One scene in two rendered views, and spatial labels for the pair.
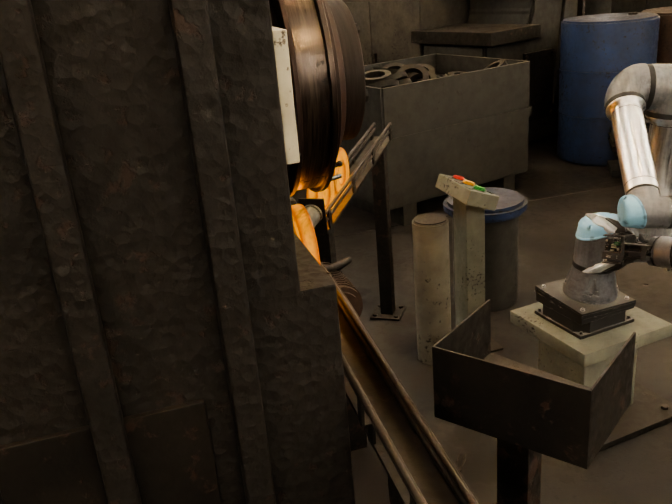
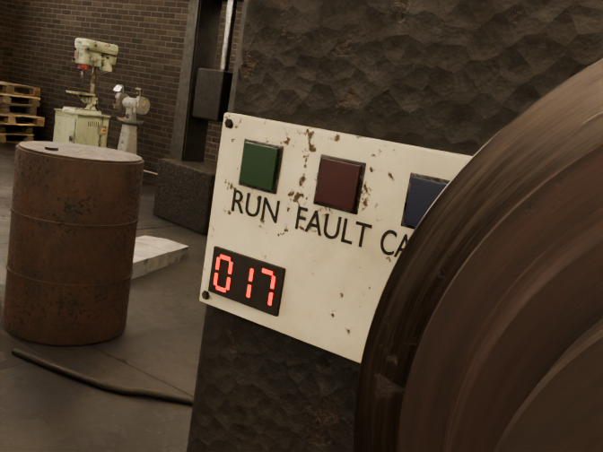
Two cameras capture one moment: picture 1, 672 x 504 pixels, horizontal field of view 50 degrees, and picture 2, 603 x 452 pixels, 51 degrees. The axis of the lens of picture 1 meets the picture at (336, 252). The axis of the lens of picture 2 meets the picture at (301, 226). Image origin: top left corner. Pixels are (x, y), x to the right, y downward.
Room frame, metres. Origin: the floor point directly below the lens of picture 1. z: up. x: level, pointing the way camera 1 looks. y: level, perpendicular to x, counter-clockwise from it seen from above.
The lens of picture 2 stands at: (1.47, -0.30, 1.26)
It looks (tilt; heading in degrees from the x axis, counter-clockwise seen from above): 11 degrees down; 137
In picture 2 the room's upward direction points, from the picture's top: 9 degrees clockwise
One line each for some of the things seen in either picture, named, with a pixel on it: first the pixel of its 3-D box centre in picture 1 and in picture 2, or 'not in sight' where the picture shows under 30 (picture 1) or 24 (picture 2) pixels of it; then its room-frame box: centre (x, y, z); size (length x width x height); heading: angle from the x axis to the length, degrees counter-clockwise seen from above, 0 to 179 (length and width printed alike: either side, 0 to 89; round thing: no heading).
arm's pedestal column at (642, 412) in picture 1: (585, 367); not in sight; (1.88, -0.72, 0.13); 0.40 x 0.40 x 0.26; 23
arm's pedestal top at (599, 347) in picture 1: (588, 322); not in sight; (1.88, -0.72, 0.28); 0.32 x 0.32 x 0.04; 23
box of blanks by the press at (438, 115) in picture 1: (414, 130); not in sight; (4.18, -0.52, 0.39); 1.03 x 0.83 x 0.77; 120
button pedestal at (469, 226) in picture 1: (469, 264); not in sight; (2.32, -0.46, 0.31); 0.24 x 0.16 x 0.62; 15
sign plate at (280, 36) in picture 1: (267, 87); (334, 242); (1.11, 0.08, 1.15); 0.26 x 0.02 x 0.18; 15
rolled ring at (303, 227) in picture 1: (301, 247); not in sight; (1.47, 0.07, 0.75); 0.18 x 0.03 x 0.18; 16
